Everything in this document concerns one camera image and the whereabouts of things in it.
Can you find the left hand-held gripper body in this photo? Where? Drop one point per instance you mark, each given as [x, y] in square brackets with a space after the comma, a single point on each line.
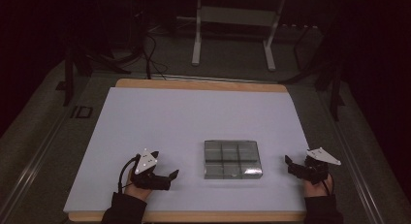
[145, 162]

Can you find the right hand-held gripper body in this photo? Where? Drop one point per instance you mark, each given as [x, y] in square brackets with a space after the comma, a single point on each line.
[315, 169]

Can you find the person's right hand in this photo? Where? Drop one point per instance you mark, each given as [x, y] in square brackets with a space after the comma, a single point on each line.
[315, 189]

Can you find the person's left hand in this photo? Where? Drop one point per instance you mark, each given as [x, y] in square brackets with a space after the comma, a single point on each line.
[137, 191]

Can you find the white table mat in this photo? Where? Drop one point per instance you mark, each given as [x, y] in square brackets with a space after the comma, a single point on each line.
[194, 127]

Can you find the clear plastic compartment box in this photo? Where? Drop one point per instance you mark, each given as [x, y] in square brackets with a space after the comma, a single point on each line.
[232, 159]

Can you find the black tripod stand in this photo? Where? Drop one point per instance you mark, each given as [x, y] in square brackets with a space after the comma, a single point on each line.
[74, 72]
[332, 85]

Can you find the white metal stand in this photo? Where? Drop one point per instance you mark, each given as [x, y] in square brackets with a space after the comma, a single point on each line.
[236, 17]

